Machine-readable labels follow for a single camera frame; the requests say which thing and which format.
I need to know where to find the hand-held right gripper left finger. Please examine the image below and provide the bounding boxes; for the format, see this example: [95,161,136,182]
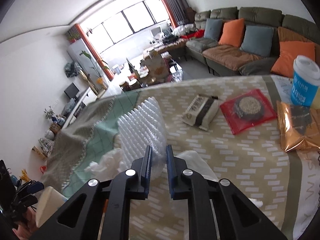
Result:
[30,145,153,240]

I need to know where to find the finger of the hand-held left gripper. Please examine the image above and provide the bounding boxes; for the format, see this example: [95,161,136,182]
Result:
[15,180,45,196]
[12,192,39,221]

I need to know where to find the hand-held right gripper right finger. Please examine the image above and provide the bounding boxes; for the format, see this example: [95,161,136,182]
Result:
[165,144,288,240]

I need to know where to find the white foam net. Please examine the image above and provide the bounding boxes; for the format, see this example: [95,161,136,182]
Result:
[117,97,168,181]

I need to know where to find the person's left hand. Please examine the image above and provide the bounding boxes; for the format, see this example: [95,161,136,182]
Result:
[15,210,38,240]

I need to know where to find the yellow dried flowers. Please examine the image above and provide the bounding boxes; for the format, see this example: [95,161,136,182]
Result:
[20,169,32,182]

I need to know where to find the small wooden holder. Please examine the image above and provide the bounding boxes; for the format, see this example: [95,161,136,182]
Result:
[31,146,48,161]

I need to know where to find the patterned tablecloth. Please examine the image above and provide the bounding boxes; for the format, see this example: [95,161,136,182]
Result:
[40,74,320,240]

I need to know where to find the black and white snack packet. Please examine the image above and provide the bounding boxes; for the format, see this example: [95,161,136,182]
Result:
[181,94,223,131]

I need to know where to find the plant in dark vase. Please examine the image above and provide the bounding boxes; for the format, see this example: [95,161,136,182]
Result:
[44,106,57,121]

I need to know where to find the red snack packet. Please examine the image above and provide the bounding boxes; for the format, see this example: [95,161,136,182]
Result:
[219,89,278,136]

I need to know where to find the clear plastic bag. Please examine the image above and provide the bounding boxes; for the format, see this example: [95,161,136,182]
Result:
[61,97,76,117]

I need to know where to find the coffee table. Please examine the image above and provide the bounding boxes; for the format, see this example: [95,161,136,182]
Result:
[120,52,184,93]

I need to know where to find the white tv cabinet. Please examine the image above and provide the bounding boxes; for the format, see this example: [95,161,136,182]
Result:
[31,86,99,161]

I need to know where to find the black monitor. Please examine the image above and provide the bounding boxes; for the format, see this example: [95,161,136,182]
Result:
[64,82,80,100]

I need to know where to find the tall leafy potted plant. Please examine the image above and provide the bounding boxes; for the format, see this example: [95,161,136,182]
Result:
[80,50,111,91]

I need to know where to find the brown paper bag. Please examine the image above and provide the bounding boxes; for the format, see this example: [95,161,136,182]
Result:
[144,55,166,77]

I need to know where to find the cloth-covered standing fan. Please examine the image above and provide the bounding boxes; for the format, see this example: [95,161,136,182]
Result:
[64,61,97,95]

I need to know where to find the brown ottoman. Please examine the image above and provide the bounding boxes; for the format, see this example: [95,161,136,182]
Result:
[160,40,187,56]

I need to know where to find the orange and grey curtain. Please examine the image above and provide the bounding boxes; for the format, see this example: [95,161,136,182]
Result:
[67,24,114,82]
[153,0,191,29]

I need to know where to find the gold snack packet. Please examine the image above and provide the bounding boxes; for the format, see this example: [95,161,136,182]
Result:
[276,100,320,153]

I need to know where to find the brown seat cover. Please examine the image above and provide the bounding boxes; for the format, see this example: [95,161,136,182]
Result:
[202,44,263,71]

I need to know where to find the white standing air conditioner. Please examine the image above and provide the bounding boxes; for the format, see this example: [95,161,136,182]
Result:
[67,40,109,91]

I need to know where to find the white office chair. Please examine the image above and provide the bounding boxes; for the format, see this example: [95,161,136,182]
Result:
[149,27,164,46]

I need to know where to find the red cloth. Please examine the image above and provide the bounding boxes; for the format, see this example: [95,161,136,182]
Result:
[187,29,206,39]

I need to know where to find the white clothes pile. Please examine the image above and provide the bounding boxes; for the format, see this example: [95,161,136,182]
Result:
[172,24,196,37]

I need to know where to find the blue-grey cushion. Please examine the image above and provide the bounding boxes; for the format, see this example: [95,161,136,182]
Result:
[240,25,274,58]
[204,19,223,41]

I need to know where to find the orange cushion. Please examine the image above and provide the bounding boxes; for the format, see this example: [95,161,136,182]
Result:
[219,18,246,48]
[271,41,316,79]

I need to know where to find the blue and white cup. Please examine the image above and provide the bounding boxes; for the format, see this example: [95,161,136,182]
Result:
[290,54,320,109]

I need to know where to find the large window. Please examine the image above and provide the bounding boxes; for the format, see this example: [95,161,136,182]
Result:
[80,0,173,56]

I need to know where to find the dark wooden cabinet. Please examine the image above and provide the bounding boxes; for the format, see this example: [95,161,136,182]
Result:
[184,6,197,24]

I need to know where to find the green sofa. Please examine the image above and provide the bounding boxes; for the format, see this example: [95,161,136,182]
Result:
[185,6,317,77]

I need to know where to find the brown back cushion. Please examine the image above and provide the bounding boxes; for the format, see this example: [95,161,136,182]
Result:
[277,26,311,55]

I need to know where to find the picture frame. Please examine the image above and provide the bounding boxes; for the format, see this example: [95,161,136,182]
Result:
[49,122,62,134]

